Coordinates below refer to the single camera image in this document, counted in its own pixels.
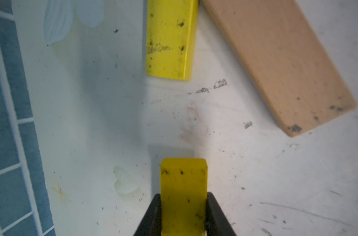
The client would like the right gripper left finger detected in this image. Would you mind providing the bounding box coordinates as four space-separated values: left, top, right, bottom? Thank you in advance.
134 194 162 236

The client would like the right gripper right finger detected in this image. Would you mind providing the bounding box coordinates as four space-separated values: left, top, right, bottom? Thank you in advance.
206 192 236 236

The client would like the yellow block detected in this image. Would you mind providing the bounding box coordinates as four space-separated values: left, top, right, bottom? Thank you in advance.
145 0 199 81
160 158 208 236

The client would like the natural wood block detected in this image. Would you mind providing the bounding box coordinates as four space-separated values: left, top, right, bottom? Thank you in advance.
203 1 357 137

